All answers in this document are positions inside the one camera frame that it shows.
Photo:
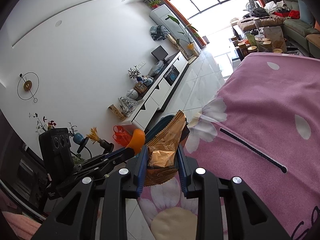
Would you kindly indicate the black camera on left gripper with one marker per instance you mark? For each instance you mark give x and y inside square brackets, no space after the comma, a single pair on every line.
[55,149]

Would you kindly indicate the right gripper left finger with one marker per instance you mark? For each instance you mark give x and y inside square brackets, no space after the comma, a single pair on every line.
[76,215]

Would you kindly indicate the gold crinkled wrapper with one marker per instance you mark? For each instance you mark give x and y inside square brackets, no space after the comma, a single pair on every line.
[162,149]

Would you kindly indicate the small black monitor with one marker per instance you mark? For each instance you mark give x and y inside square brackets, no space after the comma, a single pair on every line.
[159,53]

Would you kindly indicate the orange peel small piece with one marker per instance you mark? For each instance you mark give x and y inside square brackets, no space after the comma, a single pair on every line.
[137,141]

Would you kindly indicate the pink sleeve left forearm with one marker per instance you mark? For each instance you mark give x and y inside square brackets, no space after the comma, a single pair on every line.
[23,226]

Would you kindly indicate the brown paper bag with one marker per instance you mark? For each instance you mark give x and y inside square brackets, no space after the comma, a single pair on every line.
[275,34]

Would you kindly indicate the green brown sectional sofa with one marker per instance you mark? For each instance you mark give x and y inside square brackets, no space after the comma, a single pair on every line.
[305,35]

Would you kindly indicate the white tv cabinet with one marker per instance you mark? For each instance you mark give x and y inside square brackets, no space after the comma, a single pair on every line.
[158,95]

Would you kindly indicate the red cloth on sofa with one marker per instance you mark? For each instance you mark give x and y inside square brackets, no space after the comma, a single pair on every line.
[294,14]

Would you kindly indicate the teal cushion left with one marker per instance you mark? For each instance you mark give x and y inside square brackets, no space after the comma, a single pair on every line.
[305,14]

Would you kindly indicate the white standing air conditioner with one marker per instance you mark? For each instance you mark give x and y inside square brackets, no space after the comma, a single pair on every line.
[159,14]

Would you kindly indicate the tall green leaf plant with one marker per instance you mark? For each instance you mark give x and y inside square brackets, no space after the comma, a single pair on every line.
[183,31]

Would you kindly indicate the pink printed tablecloth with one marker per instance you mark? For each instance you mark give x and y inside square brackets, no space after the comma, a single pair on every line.
[262,125]

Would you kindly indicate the round wire wall clock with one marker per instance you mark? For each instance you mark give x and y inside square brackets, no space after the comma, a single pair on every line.
[28,86]

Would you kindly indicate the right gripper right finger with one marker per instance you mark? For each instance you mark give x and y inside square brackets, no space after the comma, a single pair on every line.
[225,207]

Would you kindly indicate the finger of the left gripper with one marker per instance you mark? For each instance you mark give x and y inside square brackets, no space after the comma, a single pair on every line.
[114,158]

